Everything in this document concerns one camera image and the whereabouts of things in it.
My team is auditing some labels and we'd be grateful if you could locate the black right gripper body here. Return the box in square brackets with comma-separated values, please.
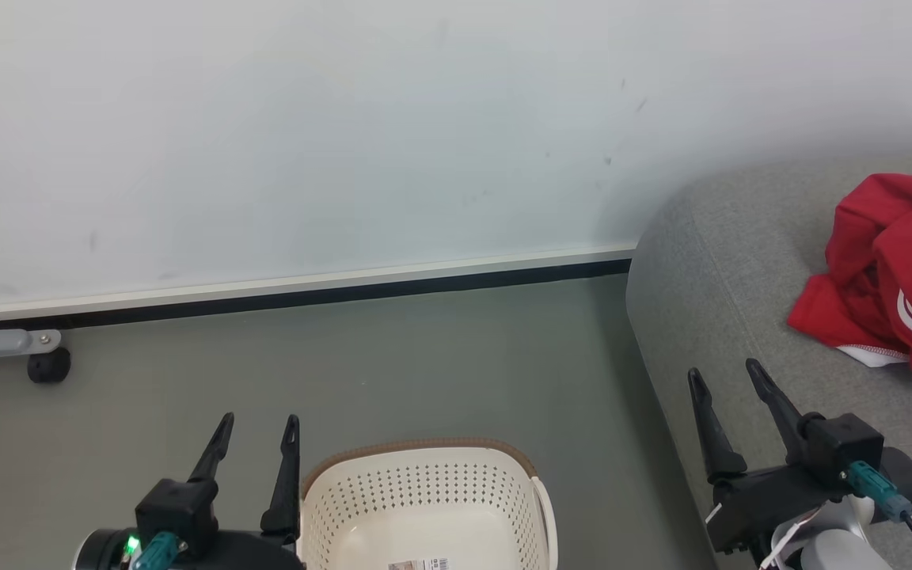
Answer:
[705, 463, 854, 555]

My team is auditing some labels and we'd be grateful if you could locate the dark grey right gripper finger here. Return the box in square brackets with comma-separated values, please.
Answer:
[744, 358, 811, 466]
[686, 367, 749, 485]

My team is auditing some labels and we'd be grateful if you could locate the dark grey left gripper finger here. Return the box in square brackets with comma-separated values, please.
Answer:
[187, 412, 236, 485]
[259, 414, 302, 537]

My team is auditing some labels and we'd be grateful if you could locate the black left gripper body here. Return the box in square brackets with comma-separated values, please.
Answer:
[179, 526, 308, 570]

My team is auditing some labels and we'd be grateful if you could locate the red clothing with white stripes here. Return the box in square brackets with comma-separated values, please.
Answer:
[786, 173, 912, 433]

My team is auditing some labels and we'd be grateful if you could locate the cream perforated laundry basket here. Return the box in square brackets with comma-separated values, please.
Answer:
[297, 437, 559, 570]

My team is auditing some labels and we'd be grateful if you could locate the grey fabric sofa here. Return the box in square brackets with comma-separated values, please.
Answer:
[625, 153, 912, 570]

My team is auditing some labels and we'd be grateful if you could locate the white and black baseboard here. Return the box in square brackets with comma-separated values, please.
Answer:
[0, 246, 636, 331]

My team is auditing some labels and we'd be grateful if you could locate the black caster wheel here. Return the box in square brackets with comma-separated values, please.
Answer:
[26, 348, 72, 386]

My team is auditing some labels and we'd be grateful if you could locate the left camera cable teal plug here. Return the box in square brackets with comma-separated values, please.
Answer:
[130, 531, 181, 570]

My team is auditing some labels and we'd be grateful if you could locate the camera cable teal plug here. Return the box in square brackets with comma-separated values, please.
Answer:
[845, 461, 912, 570]
[130, 531, 181, 570]

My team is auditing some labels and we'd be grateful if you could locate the right camera cable teal plug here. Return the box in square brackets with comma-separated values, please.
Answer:
[845, 461, 912, 570]

